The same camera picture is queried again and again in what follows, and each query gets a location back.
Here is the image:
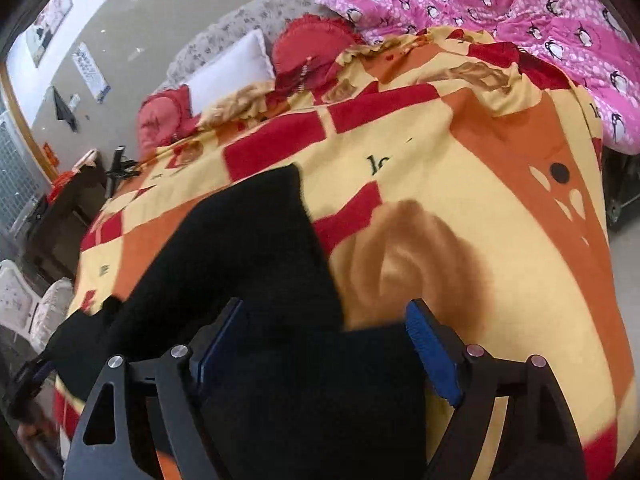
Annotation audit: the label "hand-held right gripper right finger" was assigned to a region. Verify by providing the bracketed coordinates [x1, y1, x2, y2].
[404, 298, 588, 480]

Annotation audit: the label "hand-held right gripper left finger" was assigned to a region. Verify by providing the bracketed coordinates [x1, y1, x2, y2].
[62, 298, 251, 480]

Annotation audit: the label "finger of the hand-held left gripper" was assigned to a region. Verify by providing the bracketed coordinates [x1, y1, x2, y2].
[9, 355, 57, 413]

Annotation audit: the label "black pants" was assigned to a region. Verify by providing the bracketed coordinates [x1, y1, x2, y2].
[47, 162, 431, 480]

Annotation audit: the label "white plastic chair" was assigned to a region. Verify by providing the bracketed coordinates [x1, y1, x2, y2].
[0, 259, 39, 332]
[29, 277, 76, 354]

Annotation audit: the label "dark wooden desk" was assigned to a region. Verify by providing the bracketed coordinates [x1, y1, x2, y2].
[24, 149, 108, 281]

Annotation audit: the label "yellow red printed blanket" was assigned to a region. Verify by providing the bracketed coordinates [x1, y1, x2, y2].
[52, 27, 628, 480]

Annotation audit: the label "red items on desk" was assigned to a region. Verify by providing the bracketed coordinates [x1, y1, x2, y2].
[49, 170, 77, 200]

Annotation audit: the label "black tripod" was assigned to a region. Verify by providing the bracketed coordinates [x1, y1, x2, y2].
[104, 145, 142, 197]

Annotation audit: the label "window with grille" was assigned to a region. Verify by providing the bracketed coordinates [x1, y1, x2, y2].
[0, 85, 47, 241]

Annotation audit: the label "small red ruffled cushion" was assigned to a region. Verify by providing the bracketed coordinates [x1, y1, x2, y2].
[137, 85, 201, 161]

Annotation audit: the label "dark hanging cloth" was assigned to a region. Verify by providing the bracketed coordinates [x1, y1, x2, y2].
[52, 86, 79, 133]

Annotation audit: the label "white pillow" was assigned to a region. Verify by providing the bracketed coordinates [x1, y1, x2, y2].
[185, 28, 277, 113]

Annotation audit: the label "large red ruffled cushion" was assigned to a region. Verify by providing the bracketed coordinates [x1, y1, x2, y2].
[272, 14, 368, 96]

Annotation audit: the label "grey floral headboard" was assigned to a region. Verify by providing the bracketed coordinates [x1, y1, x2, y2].
[155, 0, 361, 96]

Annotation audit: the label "pink penguin print quilt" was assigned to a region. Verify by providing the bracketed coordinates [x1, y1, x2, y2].
[317, 0, 640, 156]

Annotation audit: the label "dark wheeled frame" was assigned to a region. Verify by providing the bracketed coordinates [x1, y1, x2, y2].
[601, 146, 640, 234]

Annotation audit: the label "white wall calendar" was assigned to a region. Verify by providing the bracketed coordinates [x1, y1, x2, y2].
[72, 42, 112, 104]

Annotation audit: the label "wall poster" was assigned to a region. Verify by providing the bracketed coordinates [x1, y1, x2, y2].
[25, 0, 74, 68]

